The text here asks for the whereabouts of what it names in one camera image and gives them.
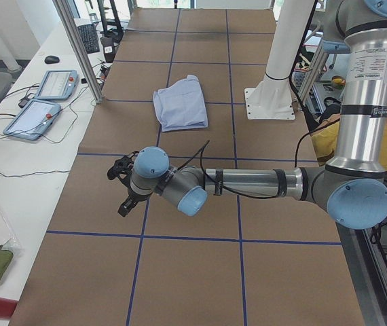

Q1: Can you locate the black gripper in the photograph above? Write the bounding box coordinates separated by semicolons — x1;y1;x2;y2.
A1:
117;189;146;217

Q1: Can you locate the light blue striped shirt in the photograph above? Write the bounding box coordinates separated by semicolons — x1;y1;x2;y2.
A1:
153;75;208;132

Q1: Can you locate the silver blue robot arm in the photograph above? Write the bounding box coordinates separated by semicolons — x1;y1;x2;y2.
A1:
108;8;332;238

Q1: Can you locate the lower teach pendant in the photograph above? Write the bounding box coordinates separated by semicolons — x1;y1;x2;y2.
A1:
3;99;61;141

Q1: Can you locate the teach pendant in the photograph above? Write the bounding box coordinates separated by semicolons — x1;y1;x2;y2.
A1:
3;99;61;141
35;70;78;101

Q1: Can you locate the upper teach pendant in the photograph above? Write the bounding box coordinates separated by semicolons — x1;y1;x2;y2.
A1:
35;70;78;101

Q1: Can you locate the black computer mouse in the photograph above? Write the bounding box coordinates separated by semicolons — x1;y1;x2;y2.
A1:
44;55;60;65

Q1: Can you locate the black keyboard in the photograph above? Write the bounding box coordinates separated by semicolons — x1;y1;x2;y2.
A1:
77;24;100;54

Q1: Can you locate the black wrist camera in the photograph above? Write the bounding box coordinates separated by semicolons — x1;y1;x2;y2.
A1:
107;151;139;180

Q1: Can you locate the black camera cable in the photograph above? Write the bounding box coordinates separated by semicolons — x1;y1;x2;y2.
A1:
176;139;282;200

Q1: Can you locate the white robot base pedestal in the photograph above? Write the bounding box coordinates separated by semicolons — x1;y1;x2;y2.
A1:
244;0;316;120

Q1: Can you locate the aluminium frame post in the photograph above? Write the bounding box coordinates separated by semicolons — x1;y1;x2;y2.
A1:
52;0;103;104

